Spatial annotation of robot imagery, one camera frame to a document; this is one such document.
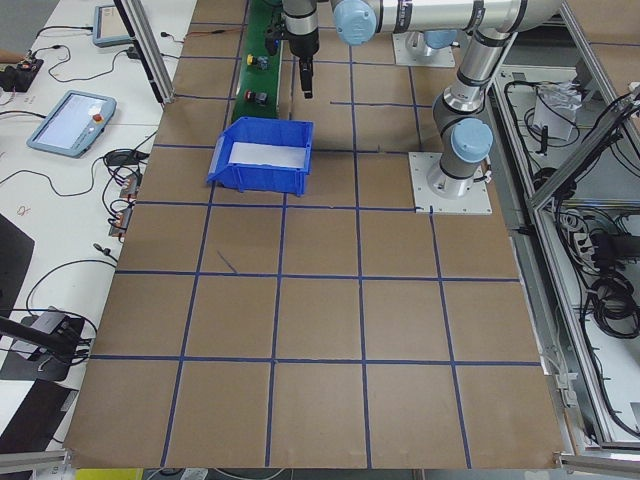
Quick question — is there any far teach pendant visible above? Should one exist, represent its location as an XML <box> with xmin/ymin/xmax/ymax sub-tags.
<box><xmin>92</xmin><ymin>5</ymin><xmax>132</xmax><ymax>48</ymax></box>

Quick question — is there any near teach pendant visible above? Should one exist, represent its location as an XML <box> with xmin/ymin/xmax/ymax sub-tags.
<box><xmin>26</xmin><ymin>90</ymin><xmax>117</xmax><ymax>158</ymax></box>

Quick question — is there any red mushroom push button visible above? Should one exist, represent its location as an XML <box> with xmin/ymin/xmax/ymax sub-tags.
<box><xmin>244</xmin><ymin>90</ymin><xmax>268</xmax><ymax>106</ymax></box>

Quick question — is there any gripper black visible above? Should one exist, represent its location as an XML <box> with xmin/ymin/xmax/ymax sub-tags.
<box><xmin>264</xmin><ymin>22</ymin><xmax>319</xmax><ymax>99</ymax></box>

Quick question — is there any green conveyor belt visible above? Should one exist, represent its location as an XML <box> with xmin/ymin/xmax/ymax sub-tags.
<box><xmin>231</xmin><ymin>1</ymin><xmax>282</xmax><ymax>122</ymax></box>

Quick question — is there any yellow mushroom push button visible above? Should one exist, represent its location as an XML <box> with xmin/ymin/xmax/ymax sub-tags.
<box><xmin>246</xmin><ymin>54</ymin><xmax>270</xmax><ymax>70</ymax></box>

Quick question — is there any blue source bin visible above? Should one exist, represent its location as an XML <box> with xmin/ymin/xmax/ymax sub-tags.
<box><xmin>206</xmin><ymin>117</ymin><xmax>314</xmax><ymax>196</ymax></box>

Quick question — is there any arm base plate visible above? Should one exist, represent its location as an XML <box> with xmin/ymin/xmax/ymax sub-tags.
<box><xmin>393</xmin><ymin>30</ymin><xmax>457</xmax><ymax>68</ymax></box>
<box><xmin>408</xmin><ymin>152</ymin><xmax>493</xmax><ymax>216</ymax></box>

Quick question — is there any aluminium frame post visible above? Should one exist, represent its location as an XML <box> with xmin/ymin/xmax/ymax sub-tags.
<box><xmin>114</xmin><ymin>0</ymin><xmax>175</xmax><ymax>105</ymax></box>

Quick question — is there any teach pendant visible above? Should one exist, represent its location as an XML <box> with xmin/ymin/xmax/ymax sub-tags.
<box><xmin>26</xmin><ymin>90</ymin><xmax>117</xmax><ymax>158</ymax></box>
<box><xmin>92</xmin><ymin>5</ymin><xmax>132</xmax><ymax>48</ymax></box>

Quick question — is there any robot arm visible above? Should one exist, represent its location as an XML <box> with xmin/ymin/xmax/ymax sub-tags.
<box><xmin>405</xmin><ymin>29</ymin><xmax>458</xmax><ymax>58</ymax></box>
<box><xmin>331</xmin><ymin>0</ymin><xmax>561</xmax><ymax>200</ymax></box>

